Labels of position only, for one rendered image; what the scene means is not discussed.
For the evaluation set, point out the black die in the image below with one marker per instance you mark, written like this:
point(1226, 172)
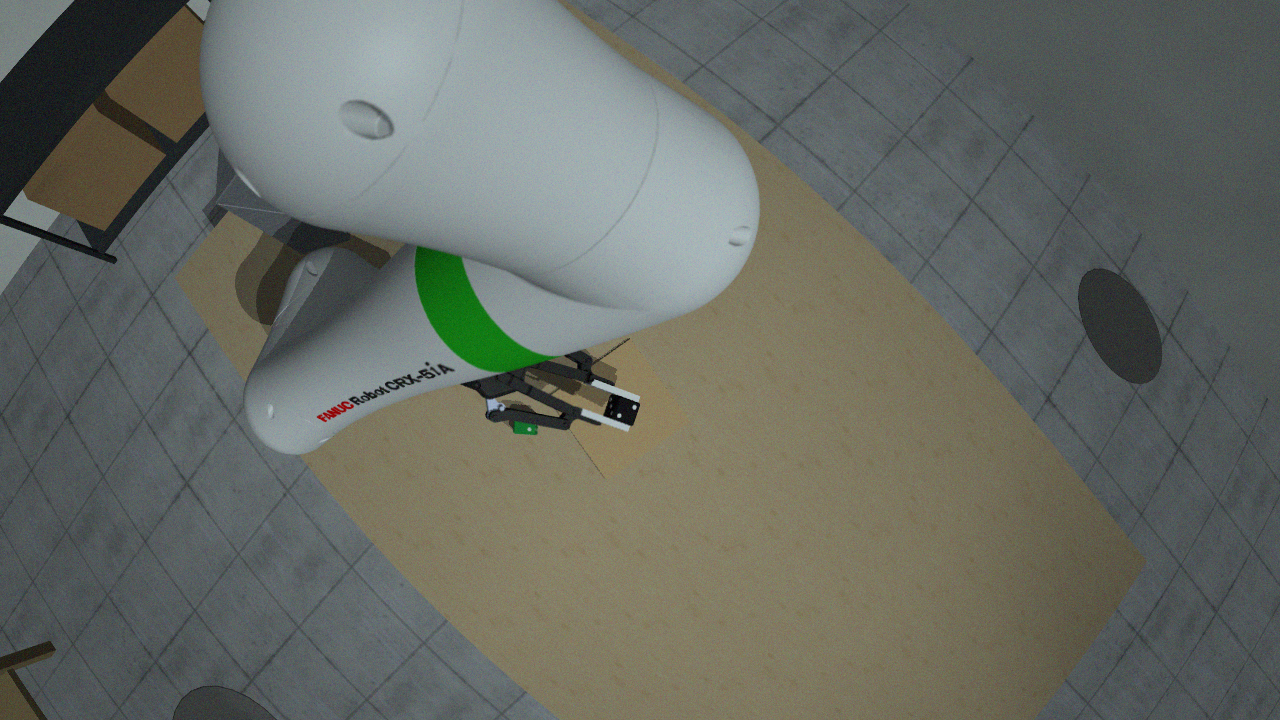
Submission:
point(622, 409)

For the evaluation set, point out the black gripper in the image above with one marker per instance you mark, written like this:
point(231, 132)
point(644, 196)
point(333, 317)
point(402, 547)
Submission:
point(509, 382)

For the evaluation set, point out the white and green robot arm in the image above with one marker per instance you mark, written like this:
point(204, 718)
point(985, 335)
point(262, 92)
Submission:
point(501, 131)

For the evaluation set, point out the tan square mat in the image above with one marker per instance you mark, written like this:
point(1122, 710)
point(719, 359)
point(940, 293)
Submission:
point(659, 416)

